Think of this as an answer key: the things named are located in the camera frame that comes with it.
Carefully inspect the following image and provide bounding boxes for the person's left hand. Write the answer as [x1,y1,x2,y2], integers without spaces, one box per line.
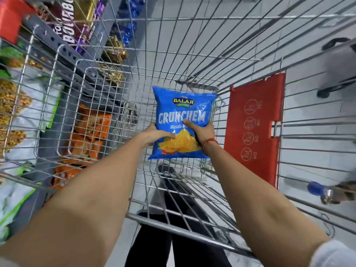
[138,122,177,149]

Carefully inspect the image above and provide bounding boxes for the red shelf sign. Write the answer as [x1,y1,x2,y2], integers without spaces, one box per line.
[0,0,35,45]

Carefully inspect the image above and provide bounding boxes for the person's black trousers legs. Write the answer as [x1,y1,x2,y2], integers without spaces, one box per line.
[125,163,233,267]

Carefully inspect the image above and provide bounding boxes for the white sleeve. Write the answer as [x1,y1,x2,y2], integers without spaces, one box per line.
[309,240,356,267]

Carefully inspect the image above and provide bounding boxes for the person's left forearm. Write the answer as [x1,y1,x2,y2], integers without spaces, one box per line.
[0,136,156,267]

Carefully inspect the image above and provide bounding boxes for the blue cart wheel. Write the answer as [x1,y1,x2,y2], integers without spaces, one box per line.
[307,181,356,205]

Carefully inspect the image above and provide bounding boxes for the orange snack packets stack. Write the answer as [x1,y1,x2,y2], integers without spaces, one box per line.
[51,104,113,191]

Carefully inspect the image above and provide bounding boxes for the white green snack bags row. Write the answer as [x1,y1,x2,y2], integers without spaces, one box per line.
[0,46,66,245]

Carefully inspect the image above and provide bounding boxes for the blue chips packet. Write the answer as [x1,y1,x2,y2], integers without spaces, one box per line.
[148,86,218,161]

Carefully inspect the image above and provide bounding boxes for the brown biscuit packets stack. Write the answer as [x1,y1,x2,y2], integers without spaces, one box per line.
[37,0,107,56]

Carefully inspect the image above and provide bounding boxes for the person's right hand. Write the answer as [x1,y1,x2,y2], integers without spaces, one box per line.
[183,118,216,147]

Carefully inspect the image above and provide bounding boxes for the grey metal store shelf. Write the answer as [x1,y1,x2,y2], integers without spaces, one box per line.
[11,14,139,228]

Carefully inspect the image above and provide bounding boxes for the metal wire shopping cart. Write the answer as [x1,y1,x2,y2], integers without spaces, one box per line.
[0,0,356,260]

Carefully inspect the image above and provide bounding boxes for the red plastic cart seat flap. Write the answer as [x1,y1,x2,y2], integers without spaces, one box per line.
[224,72,286,189]

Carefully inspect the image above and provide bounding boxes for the red thread bracelet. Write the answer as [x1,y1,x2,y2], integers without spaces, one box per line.
[202,138,220,156]

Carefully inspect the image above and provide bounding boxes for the person's right forearm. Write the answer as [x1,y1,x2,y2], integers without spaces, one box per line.
[202,140,332,260]

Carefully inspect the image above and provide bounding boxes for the gold wrapped packets stack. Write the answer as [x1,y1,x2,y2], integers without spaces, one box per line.
[97,34,129,88]

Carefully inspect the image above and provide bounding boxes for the row of blue wrapped packets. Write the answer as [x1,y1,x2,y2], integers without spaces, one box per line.
[111,0,146,47]

